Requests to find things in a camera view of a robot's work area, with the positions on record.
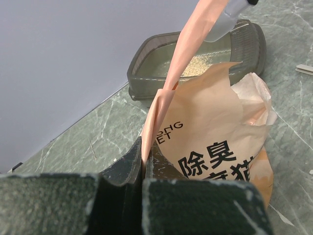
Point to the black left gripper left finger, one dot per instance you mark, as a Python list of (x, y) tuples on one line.
[(106, 203)]

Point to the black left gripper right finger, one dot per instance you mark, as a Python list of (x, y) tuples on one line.
[(174, 205)]

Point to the orange cat litter bag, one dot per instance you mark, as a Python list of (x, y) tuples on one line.
[(206, 127)]

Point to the white bag sealing clip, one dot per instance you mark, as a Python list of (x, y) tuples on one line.
[(304, 69)]

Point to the clear plastic litter scoop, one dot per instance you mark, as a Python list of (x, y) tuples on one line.
[(227, 20)]

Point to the beige cat litter pile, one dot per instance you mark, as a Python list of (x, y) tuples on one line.
[(198, 65)]

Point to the grey plastic litter box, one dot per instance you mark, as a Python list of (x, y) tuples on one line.
[(245, 44)]

